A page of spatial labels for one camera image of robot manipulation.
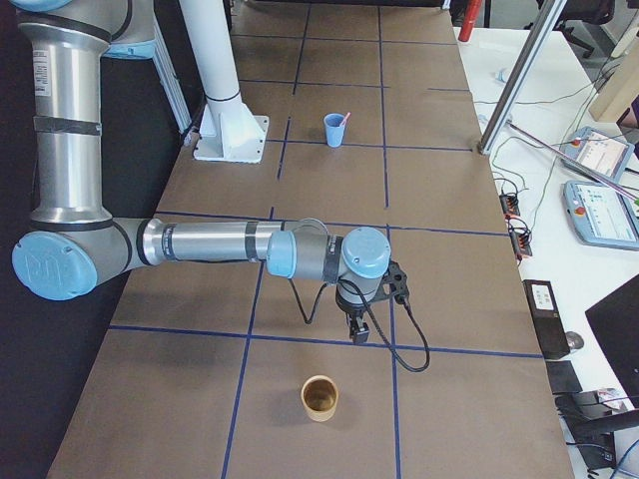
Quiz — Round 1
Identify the near teach pendant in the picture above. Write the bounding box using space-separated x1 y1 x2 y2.
563 181 638 250

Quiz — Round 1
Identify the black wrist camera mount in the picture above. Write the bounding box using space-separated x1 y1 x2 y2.
374 260 409 306

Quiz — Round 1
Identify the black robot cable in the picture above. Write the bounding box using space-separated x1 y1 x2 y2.
289 278 431 373

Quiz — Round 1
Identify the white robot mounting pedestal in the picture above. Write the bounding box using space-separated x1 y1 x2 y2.
180 0 270 164

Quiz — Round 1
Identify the black computer mouse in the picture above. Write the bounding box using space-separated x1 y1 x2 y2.
565 331 585 352

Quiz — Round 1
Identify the teach pendant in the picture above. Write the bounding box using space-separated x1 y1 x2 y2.
563 181 638 250
560 126 634 182

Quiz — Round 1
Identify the blue plastic cup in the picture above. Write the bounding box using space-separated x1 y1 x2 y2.
323 113 345 148

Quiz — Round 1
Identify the aluminium frame post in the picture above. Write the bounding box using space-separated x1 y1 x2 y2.
478 0 567 156

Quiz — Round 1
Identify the reacher grabber tool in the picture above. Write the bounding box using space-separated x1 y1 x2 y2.
506 121 638 205

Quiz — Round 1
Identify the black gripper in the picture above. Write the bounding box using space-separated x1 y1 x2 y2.
345 308 369 344

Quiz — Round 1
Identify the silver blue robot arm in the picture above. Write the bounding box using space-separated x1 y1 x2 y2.
1 1 180 351

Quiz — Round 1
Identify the black box with label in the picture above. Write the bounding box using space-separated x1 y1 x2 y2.
522 279 570 360

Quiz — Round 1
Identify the far teach pendant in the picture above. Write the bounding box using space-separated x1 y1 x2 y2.
560 126 634 182

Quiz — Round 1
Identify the black laptop corner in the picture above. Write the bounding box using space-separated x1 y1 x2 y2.
586 283 638 389

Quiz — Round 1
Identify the red cylinder object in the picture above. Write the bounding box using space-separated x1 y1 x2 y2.
458 0 483 43

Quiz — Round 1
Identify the bamboo wooden cup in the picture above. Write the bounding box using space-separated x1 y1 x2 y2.
300 375 339 422

